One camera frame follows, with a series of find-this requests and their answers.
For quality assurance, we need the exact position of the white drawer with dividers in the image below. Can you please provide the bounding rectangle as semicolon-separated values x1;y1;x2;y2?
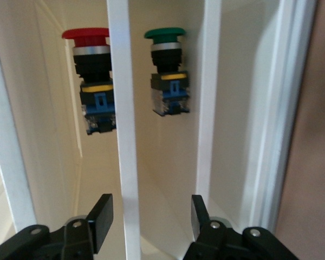
0;0;319;260

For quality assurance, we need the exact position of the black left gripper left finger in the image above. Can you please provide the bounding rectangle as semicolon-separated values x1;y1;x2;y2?
62;193;114;260

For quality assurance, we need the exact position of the green mushroom push button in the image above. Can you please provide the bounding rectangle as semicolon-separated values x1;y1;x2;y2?
144;27;192;118

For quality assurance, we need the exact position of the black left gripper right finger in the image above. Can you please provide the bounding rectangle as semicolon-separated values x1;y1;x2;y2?
186;194;244;260

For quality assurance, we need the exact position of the red mushroom push button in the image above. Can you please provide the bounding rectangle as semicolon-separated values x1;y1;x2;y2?
61;27;118;137

